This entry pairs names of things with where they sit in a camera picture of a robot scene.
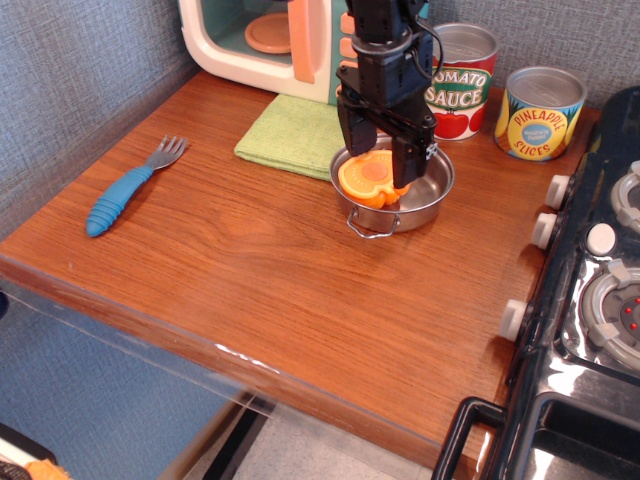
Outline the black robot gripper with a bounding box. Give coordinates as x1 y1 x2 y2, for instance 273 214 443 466
336 30 437 189

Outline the orange toy half fruit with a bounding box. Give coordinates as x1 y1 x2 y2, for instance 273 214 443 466
338 150 411 209

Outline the green folded towel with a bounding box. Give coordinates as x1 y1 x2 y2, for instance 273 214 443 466
234 94 344 181

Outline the small steel pot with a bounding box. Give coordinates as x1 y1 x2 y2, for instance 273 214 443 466
330 148 455 239

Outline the tomato sauce toy can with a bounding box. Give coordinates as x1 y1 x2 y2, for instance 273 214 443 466
425 23 499 140

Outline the teal toy microwave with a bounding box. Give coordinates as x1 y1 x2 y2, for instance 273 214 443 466
177 0 431 107

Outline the pineapple slices toy can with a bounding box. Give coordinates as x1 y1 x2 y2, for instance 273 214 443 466
494 66 587 162

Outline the orange microwave turntable plate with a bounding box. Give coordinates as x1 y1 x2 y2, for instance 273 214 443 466
244 12 291 54

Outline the white stove knob rear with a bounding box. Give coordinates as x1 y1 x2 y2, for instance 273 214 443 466
545 175 571 210

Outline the white stove knob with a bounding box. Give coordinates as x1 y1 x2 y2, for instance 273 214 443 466
499 299 528 342
545 175 571 210
530 213 557 250

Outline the white stove knob middle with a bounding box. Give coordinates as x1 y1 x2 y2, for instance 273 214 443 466
530 213 557 250

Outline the white stove knob front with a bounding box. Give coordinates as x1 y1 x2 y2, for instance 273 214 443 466
499 299 528 342

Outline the white round stove button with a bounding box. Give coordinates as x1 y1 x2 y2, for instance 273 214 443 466
586 223 616 256

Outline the grey rear stove burner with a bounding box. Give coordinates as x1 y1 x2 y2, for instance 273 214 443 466
610 160 640 233

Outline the grey stove burner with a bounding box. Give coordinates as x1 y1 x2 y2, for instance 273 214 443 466
580 259 639 371
610 160 640 233

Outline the grey front stove burner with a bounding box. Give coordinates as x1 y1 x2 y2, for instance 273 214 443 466
580 259 639 371

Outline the black toy stove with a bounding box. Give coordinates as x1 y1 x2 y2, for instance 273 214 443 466
432 85 640 480

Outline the orange fuzzy object corner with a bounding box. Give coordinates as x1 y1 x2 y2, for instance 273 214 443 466
24 459 71 480

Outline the black oven door handle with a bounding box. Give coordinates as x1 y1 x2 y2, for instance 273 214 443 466
432 397 507 480

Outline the blue handled toy fork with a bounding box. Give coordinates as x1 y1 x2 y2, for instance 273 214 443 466
85 135 188 238

